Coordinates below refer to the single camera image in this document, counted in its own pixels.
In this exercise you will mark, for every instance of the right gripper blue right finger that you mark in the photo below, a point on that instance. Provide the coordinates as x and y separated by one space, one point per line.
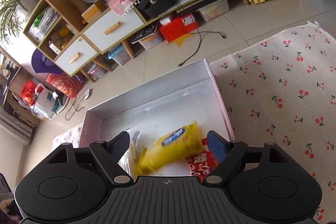
229 155

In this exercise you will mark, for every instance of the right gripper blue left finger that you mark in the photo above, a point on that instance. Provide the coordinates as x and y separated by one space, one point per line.
107 155

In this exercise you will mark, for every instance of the white blue bread packet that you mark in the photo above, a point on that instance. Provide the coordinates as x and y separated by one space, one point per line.
129 161

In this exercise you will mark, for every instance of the red snack packet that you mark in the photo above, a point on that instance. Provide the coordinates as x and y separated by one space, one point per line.
202 164

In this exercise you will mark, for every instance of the yellow snack packet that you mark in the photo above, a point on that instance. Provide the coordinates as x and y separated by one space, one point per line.
174 146

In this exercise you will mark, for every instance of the pink cardboard box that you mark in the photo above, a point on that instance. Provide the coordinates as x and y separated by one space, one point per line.
184 96

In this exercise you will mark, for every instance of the cherry print floor cloth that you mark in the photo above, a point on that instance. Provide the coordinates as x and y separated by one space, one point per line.
282 90

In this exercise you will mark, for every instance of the red lantern gift bag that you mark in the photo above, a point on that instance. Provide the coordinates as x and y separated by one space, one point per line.
65 84

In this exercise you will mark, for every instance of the purple hat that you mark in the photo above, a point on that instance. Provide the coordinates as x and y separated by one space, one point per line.
42 64

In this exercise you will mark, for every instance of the red cardboard box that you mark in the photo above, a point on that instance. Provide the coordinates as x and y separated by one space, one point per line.
178 27

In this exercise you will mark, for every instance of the clear plastic storage bin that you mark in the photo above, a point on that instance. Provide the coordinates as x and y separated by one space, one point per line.
213 10

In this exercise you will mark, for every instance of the black storage box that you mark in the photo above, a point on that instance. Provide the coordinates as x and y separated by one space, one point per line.
154 8

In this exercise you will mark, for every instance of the potted green plant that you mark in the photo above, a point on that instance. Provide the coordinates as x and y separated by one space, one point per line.
11 23

